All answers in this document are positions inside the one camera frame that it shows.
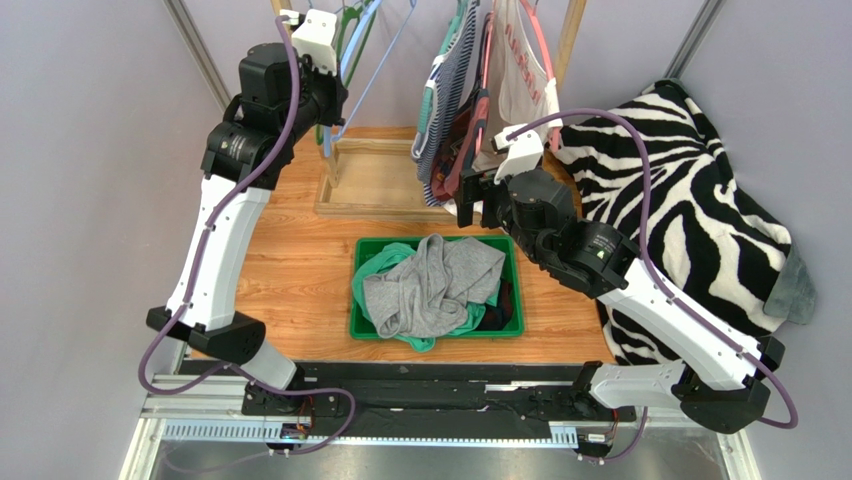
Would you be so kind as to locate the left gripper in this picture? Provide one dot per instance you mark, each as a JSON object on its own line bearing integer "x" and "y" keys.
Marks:
{"x": 337, "y": 94}

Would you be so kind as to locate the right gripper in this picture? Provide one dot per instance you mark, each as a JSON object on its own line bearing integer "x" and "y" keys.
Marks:
{"x": 468, "y": 192}

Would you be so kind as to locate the green plastic hanger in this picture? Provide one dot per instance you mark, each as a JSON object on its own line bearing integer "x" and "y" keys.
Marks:
{"x": 356, "y": 24}

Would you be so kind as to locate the light blue plastic hanger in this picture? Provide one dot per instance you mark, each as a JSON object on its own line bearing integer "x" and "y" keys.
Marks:
{"x": 375, "y": 67}

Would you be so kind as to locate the grey tank top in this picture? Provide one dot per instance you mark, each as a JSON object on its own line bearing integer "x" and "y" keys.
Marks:
{"x": 432, "y": 286}

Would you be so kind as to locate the blue white striped tank top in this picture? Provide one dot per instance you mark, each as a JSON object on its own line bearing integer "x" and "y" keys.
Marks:
{"x": 450, "y": 83}

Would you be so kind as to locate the navy tank top maroon trim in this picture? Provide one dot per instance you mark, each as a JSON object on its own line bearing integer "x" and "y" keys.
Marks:
{"x": 499, "y": 312}

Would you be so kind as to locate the green tank top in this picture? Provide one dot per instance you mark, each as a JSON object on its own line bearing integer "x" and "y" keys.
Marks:
{"x": 393, "y": 256}

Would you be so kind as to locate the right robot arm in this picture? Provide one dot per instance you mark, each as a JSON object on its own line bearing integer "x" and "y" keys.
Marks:
{"x": 718, "y": 378}

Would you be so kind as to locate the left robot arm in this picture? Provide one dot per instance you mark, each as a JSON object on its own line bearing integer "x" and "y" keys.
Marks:
{"x": 286, "y": 91}

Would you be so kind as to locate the maroon tank top dark trim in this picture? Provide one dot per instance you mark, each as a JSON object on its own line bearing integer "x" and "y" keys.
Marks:
{"x": 464, "y": 142}

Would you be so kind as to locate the teal plastic hanger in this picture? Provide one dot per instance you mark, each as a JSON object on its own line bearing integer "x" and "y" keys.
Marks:
{"x": 429, "y": 104}

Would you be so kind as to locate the pink plastic hanger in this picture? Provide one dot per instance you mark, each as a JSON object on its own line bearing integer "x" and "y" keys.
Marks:
{"x": 521, "y": 80}

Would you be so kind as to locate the wooden clothes rack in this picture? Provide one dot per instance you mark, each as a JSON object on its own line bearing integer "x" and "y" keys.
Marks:
{"x": 368, "y": 176}

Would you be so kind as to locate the zebra print blanket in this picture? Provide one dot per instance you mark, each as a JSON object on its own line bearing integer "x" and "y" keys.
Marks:
{"x": 664, "y": 178}

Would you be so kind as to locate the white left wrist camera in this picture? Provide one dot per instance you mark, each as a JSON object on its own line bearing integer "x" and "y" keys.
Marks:
{"x": 313, "y": 38}

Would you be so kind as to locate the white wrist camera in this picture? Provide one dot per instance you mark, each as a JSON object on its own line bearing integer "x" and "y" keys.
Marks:
{"x": 522, "y": 153}
{"x": 313, "y": 38}

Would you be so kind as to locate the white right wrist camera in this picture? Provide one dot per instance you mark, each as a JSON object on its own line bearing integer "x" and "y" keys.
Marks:
{"x": 522, "y": 153}

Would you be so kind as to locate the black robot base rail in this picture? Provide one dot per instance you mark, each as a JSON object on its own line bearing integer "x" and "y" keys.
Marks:
{"x": 400, "y": 404}

